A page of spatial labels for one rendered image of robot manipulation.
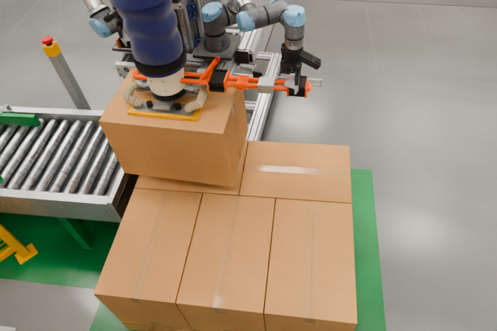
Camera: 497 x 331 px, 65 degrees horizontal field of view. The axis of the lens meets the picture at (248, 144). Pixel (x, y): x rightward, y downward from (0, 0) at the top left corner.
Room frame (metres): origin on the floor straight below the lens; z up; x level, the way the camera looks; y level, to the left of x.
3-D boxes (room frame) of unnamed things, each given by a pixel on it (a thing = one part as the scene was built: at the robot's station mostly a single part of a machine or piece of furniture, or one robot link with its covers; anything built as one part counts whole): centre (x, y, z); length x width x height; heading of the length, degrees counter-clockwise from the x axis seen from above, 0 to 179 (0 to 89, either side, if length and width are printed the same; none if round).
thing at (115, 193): (1.53, 0.69, 0.58); 0.70 x 0.03 x 0.06; 168
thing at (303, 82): (1.26, -0.24, 1.20); 0.08 x 0.07 x 0.05; 74
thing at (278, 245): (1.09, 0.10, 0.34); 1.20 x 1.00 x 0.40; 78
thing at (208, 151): (1.43, 0.34, 0.87); 0.60 x 0.40 x 0.40; 74
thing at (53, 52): (2.14, 1.15, 0.50); 0.07 x 0.07 x 1.00; 78
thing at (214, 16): (1.88, 0.10, 1.20); 0.13 x 0.12 x 0.14; 108
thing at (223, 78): (1.37, 0.10, 1.20); 0.10 x 0.08 x 0.06; 164
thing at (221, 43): (1.88, 0.11, 1.09); 0.15 x 0.15 x 0.10
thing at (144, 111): (1.34, 0.37, 1.10); 0.34 x 0.10 x 0.05; 74
